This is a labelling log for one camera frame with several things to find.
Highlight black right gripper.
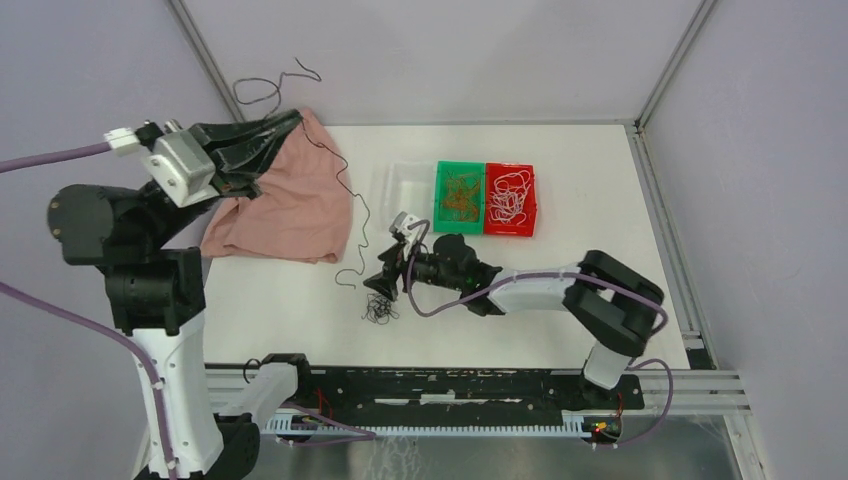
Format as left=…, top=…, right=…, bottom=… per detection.
left=362, top=236, right=463, bottom=304

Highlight black cable tangle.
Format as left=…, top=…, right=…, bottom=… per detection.
left=360, top=292, right=401, bottom=327

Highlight clear plastic bin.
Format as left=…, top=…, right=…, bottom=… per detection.
left=380, top=162, right=437, bottom=228

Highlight orange cables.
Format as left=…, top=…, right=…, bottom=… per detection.
left=442, top=172, right=482, bottom=223

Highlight white cables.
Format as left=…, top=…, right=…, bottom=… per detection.
left=488, top=169, right=533, bottom=227

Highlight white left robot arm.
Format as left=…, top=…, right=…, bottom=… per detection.
left=47, top=110, right=315, bottom=479

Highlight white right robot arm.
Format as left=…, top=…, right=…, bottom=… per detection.
left=363, top=234, right=668, bottom=408

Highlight pink cloth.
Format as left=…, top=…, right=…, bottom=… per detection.
left=200, top=108, right=353, bottom=264

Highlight green plastic bin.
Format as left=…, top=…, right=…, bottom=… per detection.
left=432, top=160, right=485, bottom=235

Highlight red plastic bin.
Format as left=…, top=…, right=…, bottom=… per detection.
left=483, top=162, right=538, bottom=238

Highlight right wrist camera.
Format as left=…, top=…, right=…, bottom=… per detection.
left=389, top=211, right=431, bottom=246

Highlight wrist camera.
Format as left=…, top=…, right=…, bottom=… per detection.
left=141, top=130, right=219, bottom=208
left=389, top=211, right=431, bottom=246

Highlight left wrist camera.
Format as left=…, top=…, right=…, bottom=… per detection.
left=141, top=130, right=219, bottom=208

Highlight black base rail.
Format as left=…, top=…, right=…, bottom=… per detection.
left=291, top=366, right=645, bottom=428

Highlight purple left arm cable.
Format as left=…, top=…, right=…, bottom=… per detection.
left=0, top=129, right=180, bottom=480

